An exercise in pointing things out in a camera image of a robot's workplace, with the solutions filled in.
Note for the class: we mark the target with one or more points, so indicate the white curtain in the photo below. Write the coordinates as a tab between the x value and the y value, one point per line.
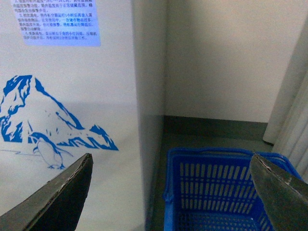
287	129

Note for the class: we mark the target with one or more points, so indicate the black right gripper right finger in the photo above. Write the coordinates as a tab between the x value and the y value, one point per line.
284	196

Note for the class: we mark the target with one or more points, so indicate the blue plastic shopping basket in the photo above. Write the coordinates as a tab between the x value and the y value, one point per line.
211	189

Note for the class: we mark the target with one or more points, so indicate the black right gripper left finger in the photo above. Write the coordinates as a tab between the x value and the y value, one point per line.
57	206

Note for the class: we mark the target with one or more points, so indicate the white blue chest freezer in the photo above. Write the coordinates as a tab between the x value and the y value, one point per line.
58	103

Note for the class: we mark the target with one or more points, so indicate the white instruction sticker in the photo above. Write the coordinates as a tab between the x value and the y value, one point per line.
58	22

